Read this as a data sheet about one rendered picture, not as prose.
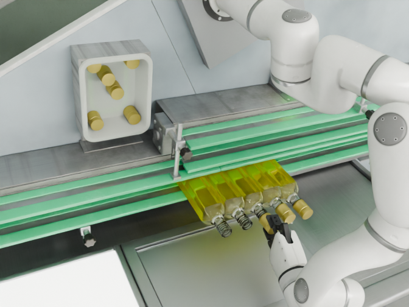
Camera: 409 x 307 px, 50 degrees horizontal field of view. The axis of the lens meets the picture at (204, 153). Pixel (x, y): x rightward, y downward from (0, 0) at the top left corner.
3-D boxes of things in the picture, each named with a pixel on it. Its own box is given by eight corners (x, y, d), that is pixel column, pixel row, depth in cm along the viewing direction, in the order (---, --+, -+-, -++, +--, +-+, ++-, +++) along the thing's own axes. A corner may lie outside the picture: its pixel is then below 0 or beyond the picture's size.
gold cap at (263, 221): (257, 224, 112) (266, 236, 109) (260, 214, 110) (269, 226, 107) (269, 220, 114) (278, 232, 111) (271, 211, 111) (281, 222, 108)
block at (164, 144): (150, 142, 122) (159, 156, 117) (151, 112, 116) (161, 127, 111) (162, 139, 123) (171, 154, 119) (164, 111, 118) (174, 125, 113)
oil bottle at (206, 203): (172, 178, 125) (206, 230, 110) (173, 162, 121) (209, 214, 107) (190, 173, 127) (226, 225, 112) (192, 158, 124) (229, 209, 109)
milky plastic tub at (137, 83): (75, 125, 115) (84, 144, 109) (69, 45, 102) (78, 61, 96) (139, 115, 122) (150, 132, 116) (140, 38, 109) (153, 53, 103)
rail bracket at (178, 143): (159, 162, 118) (178, 192, 110) (163, 108, 108) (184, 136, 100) (170, 160, 120) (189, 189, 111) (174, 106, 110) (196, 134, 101)
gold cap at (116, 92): (105, 80, 110) (111, 88, 107) (119, 78, 111) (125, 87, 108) (105, 92, 112) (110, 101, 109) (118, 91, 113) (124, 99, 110)
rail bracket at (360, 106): (336, 98, 138) (366, 121, 129) (344, 78, 134) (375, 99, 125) (346, 97, 140) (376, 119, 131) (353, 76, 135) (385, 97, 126)
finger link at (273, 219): (286, 236, 105) (277, 215, 110) (289, 226, 103) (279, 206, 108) (274, 237, 104) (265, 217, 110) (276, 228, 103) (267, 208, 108)
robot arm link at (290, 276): (310, 301, 99) (305, 290, 101) (319, 276, 94) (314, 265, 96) (279, 305, 98) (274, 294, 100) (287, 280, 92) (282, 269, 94)
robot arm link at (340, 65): (396, 45, 79) (378, 114, 90) (294, 3, 92) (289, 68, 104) (364, 69, 75) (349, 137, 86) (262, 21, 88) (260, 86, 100)
